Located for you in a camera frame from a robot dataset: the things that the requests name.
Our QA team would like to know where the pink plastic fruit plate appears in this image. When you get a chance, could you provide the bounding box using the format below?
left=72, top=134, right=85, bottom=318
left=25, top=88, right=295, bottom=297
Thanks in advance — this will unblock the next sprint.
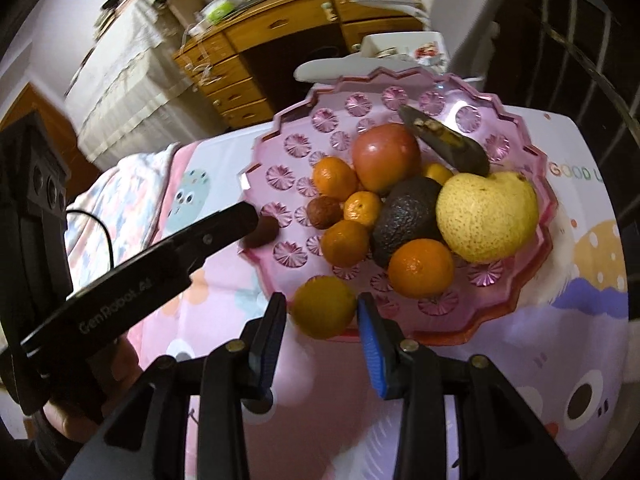
left=237, top=72, right=558, bottom=346

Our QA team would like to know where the small yellow citrus fruit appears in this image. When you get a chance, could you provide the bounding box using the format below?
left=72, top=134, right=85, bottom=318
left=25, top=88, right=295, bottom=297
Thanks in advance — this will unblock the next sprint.
left=424, top=162, right=455, bottom=187

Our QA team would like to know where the overripe dark banana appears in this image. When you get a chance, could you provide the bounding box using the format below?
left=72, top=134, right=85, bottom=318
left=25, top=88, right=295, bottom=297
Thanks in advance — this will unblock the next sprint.
left=397, top=105, right=491, bottom=178

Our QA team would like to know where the green packet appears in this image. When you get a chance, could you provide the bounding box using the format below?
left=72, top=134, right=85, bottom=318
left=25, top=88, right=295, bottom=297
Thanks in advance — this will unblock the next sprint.
left=204, top=0, right=236, bottom=25

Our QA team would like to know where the dark red small fruit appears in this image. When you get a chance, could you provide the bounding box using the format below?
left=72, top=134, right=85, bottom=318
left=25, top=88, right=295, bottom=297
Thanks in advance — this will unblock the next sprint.
left=239, top=216, right=281, bottom=250

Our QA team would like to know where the yellowish orange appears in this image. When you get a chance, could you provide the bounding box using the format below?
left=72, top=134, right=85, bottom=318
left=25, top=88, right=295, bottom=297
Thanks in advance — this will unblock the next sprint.
left=291, top=276, right=359, bottom=341

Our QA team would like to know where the grey office chair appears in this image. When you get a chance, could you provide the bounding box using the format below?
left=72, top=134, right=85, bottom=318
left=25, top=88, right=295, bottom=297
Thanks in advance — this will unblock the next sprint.
left=294, top=0, right=501, bottom=91

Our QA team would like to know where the wooden desk with drawers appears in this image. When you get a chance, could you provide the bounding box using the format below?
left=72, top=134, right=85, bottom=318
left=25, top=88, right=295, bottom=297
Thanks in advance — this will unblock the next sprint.
left=172, top=0, right=421, bottom=131

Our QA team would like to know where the person's left hand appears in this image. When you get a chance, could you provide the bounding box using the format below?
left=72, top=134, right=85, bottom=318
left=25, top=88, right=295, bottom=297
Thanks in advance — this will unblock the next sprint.
left=42, top=332, right=143, bottom=441

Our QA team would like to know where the black cable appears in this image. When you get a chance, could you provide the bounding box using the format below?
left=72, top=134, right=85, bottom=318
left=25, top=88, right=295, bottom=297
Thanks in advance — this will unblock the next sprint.
left=65, top=209, right=117, bottom=273

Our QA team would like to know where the white cloth-covered cabinet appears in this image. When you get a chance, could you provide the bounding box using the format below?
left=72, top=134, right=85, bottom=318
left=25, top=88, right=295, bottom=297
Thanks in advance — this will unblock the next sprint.
left=64, top=0, right=211, bottom=171

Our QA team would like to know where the yellow speckled pear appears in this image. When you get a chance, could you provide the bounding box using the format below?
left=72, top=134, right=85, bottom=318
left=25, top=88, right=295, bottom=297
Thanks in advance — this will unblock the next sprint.
left=436, top=171, right=541, bottom=264

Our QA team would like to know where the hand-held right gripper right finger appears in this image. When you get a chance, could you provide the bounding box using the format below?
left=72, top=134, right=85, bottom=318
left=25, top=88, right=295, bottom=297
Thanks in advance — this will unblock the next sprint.
left=356, top=291, right=583, bottom=480

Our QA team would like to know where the brown wooden door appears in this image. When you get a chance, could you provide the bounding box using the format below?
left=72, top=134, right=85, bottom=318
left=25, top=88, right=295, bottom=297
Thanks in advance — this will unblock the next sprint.
left=0, top=84, right=78, bottom=138

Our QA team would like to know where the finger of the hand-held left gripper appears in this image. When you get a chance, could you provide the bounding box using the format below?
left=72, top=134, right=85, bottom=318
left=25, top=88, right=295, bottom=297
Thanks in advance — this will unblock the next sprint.
left=149, top=201, right=261, bottom=286

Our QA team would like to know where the cartoon printed table mat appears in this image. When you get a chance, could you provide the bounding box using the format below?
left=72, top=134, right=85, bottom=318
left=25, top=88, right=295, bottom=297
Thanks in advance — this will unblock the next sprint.
left=125, top=105, right=631, bottom=480

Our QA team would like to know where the white box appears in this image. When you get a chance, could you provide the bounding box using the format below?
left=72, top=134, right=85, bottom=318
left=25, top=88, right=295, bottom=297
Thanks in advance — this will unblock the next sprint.
left=357, top=31, right=448, bottom=68

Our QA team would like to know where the floral quilt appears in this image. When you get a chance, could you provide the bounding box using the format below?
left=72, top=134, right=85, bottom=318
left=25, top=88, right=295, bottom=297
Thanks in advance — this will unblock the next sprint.
left=62, top=142, right=183, bottom=281

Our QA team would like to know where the dark avocado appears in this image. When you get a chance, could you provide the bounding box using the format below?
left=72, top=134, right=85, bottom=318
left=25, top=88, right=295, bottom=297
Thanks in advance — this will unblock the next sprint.
left=370, top=176, right=445, bottom=269

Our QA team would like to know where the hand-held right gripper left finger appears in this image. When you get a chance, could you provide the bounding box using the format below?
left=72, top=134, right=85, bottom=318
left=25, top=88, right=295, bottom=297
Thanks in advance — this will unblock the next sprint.
left=60, top=291, right=289, bottom=480

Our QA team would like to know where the small brown round fruit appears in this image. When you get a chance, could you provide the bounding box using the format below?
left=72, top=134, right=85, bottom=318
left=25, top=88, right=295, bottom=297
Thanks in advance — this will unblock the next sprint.
left=306, top=196, right=344, bottom=231

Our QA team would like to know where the large orange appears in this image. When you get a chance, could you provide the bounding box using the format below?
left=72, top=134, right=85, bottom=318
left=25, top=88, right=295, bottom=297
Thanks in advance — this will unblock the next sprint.
left=387, top=238, right=456, bottom=299

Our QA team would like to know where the red apple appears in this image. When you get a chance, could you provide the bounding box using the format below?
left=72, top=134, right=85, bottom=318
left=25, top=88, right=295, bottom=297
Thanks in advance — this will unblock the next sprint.
left=350, top=124, right=422, bottom=196

